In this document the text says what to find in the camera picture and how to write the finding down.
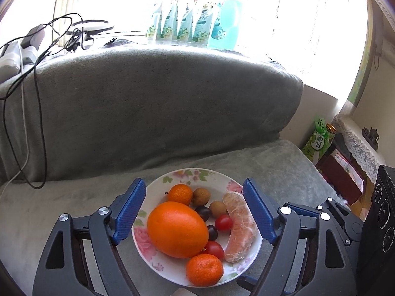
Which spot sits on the white power strip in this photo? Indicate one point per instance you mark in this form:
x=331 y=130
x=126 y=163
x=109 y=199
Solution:
x=9 y=64

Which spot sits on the small tangerine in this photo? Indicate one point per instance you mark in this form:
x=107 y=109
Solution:
x=180 y=194
x=204 y=269

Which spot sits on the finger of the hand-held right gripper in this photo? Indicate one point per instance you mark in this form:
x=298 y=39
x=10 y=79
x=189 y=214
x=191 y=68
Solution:
x=348 y=225
x=304 y=212

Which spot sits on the floral white plate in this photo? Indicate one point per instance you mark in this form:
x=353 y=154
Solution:
x=145 y=248

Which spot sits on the dark red box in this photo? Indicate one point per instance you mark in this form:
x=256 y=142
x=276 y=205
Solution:
x=342 y=172

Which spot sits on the dark grape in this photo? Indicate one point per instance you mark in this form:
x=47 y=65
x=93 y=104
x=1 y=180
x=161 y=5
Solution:
x=203 y=212
x=212 y=232

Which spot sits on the white lace cloth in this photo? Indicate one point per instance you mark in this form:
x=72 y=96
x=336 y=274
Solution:
x=361 y=149

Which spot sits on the charger adapter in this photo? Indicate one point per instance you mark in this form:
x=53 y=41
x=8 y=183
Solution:
x=35 y=35

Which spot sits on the gold can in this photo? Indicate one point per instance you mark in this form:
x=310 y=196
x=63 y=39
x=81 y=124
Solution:
x=330 y=128

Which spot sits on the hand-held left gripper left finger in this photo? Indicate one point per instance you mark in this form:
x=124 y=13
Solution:
x=129 y=212

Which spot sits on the green snack packet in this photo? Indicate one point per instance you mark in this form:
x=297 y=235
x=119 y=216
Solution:
x=317 y=143

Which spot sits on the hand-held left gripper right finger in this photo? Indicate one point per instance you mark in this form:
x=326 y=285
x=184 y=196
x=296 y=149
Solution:
x=259 y=212

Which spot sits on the dark teapot figurine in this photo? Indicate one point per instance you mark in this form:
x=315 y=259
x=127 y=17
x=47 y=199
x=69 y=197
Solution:
x=372 y=134

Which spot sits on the peeled pomelo segment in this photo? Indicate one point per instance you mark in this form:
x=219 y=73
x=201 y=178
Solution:
x=239 y=231

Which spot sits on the large orange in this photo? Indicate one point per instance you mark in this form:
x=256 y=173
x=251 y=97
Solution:
x=177 y=229

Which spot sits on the red cherry tomato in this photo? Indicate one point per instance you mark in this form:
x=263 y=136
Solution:
x=215 y=249
x=223 y=223

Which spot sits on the brown longan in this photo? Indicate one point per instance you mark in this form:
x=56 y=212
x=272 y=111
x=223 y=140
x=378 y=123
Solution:
x=218 y=208
x=200 y=196

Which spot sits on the blue detergent bottle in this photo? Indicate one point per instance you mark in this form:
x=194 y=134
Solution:
x=225 y=26

